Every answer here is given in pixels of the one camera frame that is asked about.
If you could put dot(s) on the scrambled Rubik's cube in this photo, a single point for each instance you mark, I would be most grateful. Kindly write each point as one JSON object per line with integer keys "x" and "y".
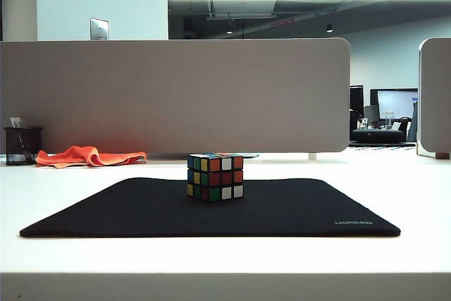
{"x": 215, "y": 178}

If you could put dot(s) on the black UGREEN mouse pad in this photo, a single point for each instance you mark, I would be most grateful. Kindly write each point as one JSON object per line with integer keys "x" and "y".
{"x": 282, "y": 209}

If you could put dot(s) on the wide grey desk divider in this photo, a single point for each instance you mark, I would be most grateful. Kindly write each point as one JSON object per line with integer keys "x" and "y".
{"x": 176, "y": 96}

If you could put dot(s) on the grey metal divider base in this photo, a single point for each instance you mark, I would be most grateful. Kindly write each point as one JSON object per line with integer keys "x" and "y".
{"x": 169, "y": 155}

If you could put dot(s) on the dark background monitor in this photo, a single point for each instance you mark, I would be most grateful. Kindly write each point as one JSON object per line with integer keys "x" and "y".
{"x": 356, "y": 100}

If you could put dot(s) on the orange cloth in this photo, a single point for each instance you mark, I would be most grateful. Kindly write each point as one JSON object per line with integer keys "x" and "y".
{"x": 88, "y": 156}

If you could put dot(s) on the black ceiling spot lamp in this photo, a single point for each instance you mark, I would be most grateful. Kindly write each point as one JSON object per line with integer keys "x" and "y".
{"x": 329, "y": 27}

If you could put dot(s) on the black round ottoman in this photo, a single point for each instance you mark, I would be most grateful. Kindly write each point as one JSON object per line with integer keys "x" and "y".
{"x": 377, "y": 136}

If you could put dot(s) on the clear bottles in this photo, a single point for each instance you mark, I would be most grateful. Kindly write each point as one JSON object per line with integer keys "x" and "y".
{"x": 389, "y": 119}

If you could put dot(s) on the lit background monitor screen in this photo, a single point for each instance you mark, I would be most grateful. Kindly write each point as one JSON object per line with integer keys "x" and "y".
{"x": 396, "y": 103}

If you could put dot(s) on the black mesh pen holder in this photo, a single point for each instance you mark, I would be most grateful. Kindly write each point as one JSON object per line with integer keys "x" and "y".
{"x": 22, "y": 146}

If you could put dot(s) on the white item in pen holder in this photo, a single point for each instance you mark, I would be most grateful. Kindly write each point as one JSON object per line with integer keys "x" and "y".
{"x": 15, "y": 122}

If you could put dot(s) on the brown divider foot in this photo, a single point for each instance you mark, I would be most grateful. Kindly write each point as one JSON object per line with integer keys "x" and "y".
{"x": 442, "y": 155}

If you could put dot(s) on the white divider bracket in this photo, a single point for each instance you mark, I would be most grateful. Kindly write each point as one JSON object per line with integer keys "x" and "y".
{"x": 312, "y": 155}

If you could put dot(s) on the metal wall switch plate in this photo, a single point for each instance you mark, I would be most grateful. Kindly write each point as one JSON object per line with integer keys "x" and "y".
{"x": 99, "y": 28}

